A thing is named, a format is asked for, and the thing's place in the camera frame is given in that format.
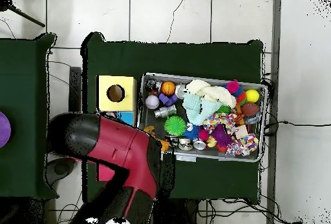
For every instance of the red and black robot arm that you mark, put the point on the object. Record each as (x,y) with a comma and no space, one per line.
(119,149)

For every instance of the silver can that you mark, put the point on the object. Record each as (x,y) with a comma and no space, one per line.
(181,91)

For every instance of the white ball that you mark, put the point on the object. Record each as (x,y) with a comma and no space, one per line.
(152,102)

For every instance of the clear mesh bin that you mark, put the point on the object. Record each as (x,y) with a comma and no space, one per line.
(248,157)

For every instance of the orange rubber toy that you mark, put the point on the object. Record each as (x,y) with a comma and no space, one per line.
(164,145)

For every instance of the small orange basketball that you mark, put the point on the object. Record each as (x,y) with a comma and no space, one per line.
(168,87)

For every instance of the polka dot cloth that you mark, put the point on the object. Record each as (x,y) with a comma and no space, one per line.
(221,122)

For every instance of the mint green cloth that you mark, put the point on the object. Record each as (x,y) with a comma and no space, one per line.
(194,108)

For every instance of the brown toy football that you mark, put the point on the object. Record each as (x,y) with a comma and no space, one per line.
(250,109)

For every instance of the pink spiky ball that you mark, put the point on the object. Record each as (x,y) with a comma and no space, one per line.
(232,86)

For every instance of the green side table cloth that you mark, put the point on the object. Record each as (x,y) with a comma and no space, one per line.
(31,69)

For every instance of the green spiky ball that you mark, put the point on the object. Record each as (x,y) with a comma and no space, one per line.
(175,126)

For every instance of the purple disc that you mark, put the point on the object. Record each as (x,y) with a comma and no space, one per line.
(4,129)

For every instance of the wooden box with three holes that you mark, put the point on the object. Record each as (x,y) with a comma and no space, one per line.
(103,92)

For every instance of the cream yellow cloth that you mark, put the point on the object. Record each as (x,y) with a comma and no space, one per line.
(212,92)

